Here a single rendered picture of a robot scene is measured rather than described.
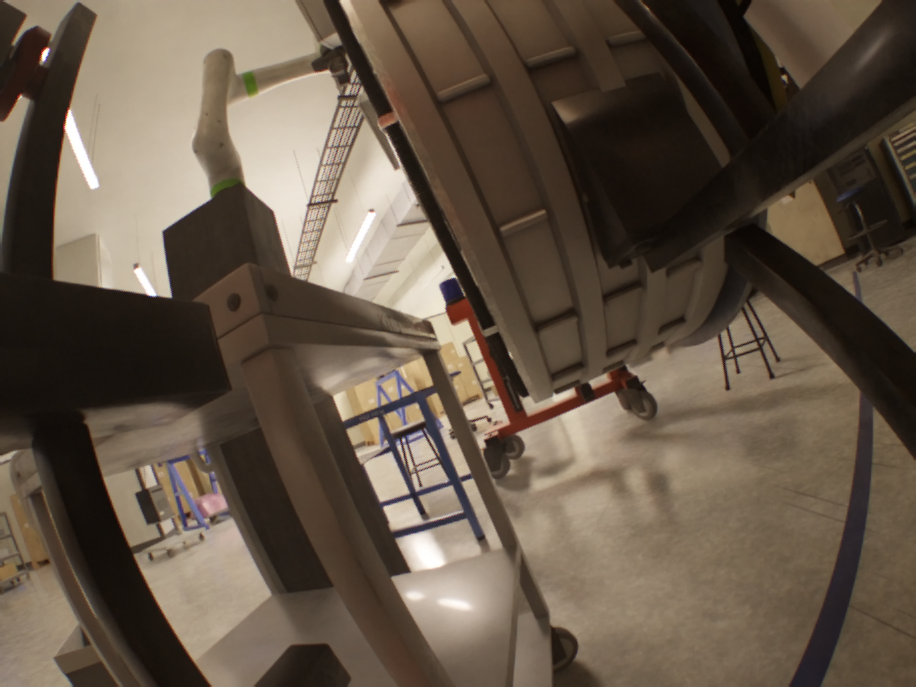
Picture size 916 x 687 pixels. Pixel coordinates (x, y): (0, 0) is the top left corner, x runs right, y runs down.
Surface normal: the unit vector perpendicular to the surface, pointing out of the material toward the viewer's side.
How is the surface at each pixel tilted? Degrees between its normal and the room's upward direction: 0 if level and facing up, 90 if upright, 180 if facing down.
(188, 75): 180
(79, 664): 90
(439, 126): 116
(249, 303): 90
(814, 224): 90
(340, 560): 90
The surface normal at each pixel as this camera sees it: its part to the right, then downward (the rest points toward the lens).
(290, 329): 0.91, -0.39
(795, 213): -0.81, 0.29
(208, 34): 0.38, 0.92
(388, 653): -0.16, -0.02
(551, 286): 0.16, 0.65
